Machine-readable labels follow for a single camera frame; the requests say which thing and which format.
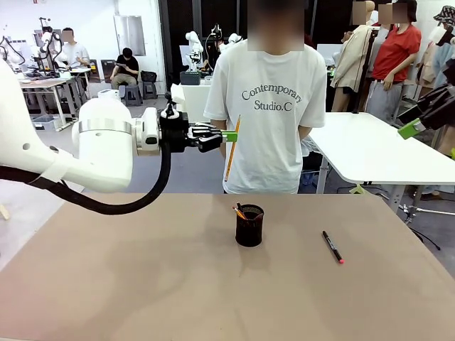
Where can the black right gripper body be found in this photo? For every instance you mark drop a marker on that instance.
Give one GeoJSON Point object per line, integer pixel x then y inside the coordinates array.
{"type": "Point", "coordinates": [442, 104]}

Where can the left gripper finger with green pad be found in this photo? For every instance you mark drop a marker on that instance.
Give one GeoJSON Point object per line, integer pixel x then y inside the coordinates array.
{"type": "Point", "coordinates": [206, 128]}
{"type": "Point", "coordinates": [227, 137]}

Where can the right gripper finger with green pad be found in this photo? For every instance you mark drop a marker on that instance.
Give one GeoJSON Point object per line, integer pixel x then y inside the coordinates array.
{"type": "Point", "coordinates": [412, 114]}
{"type": "Point", "coordinates": [410, 129]}

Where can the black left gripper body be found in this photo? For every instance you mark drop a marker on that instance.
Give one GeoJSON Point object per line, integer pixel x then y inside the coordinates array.
{"type": "Point", "coordinates": [176, 129]}

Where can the yellow pencil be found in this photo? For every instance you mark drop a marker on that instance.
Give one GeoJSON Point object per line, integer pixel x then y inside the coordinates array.
{"type": "Point", "coordinates": [232, 156]}

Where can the black marker with red cap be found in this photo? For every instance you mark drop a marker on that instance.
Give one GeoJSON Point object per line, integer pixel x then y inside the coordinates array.
{"type": "Point", "coordinates": [332, 247]}

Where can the person's left forearm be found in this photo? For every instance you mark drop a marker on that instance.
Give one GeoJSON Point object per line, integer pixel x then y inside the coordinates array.
{"type": "Point", "coordinates": [304, 129]}

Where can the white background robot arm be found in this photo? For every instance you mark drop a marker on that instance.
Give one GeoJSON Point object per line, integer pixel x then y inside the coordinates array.
{"type": "Point", "coordinates": [193, 42]}
{"type": "Point", "coordinates": [232, 39]}
{"type": "Point", "coordinates": [46, 39]}

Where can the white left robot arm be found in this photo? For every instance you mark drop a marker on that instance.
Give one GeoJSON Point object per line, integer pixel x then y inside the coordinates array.
{"type": "Point", "coordinates": [103, 142]}

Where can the thin black pen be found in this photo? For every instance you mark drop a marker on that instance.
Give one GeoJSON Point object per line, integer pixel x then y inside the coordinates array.
{"type": "Point", "coordinates": [239, 207]}

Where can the black mesh pen holder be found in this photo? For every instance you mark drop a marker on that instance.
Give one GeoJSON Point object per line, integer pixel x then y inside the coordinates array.
{"type": "Point", "coordinates": [249, 231]}

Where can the white cloth covered table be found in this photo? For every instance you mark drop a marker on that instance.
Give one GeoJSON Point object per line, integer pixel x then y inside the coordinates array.
{"type": "Point", "coordinates": [190, 94]}

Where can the mannequin with patterned hat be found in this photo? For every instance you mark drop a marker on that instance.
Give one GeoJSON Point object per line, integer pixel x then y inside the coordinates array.
{"type": "Point", "coordinates": [440, 64]}

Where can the person in white T-shirt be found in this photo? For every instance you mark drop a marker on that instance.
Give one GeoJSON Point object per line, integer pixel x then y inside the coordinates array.
{"type": "Point", "coordinates": [266, 149]}

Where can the black plastic stool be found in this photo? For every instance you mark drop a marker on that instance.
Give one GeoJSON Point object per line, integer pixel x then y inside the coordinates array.
{"type": "Point", "coordinates": [133, 95]}
{"type": "Point", "coordinates": [150, 90]}

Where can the black storage crate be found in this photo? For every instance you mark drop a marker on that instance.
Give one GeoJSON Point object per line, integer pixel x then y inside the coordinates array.
{"type": "Point", "coordinates": [189, 78]}

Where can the black bag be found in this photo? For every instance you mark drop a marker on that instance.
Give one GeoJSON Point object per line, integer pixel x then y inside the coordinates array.
{"type": "Point", "coordinates": [148, 76]}

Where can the white box appliance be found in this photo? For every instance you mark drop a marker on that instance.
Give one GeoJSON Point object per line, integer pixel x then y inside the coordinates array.
{"type": "Point", "coordinates": [108, 94]}

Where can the mannequin in beige jacket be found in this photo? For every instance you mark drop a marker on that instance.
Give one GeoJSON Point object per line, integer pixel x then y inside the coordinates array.
{"type": "Point", "coordinates": [352, 60]}

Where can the small green plastic part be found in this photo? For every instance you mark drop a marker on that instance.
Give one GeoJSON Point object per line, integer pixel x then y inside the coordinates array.
{"type": "Point", "coordinates": [356, 190]}

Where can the seated person in black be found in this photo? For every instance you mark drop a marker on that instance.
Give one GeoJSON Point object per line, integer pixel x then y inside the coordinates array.
{"type": "Point", "coordinates": [124, 65]}

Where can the metal light stand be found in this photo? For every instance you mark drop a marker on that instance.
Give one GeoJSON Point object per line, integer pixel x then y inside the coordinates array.
{"type": "Point", "coordinates": [409, 213]}

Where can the white plastic bag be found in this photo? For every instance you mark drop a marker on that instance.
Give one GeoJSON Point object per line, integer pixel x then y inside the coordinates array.
{"type": "Point", "coordinates": [313, 147]}

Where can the white partition board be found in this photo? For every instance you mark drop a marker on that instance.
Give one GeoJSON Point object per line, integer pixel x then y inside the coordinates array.
{"type": "Point", "coordinates": [328, 53]}

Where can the mannequin in dark red top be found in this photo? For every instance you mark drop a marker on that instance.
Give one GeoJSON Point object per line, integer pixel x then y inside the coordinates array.
{"type": "Point", "coordinates": [310, 42]}

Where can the seated person in white shirt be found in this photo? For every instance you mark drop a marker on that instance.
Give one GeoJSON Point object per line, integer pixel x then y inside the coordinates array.
{"type": "Point", "coordinates": [74, 53]}

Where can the clear plastic storage bin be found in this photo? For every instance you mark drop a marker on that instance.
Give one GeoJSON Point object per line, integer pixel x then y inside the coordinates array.
{"type": "Point", "coordinates": [46, 121]}

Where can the white desk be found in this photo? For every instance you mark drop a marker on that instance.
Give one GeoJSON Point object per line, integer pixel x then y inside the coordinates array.
{"type": "Point", "coordinates": [46, 83]}

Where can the small wooden block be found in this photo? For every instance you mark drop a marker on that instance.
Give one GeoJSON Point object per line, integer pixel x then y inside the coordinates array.
{"type": "Point", "coordinates": [4, 212]}

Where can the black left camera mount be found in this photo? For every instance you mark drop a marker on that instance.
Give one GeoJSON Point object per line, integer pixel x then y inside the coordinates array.
{"type": "Point", "coordinates": [170, 106]}

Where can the grey wall panel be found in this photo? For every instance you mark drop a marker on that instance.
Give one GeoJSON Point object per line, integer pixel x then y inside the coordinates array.
{"type": "Point", "coordinates": [129, 35]}

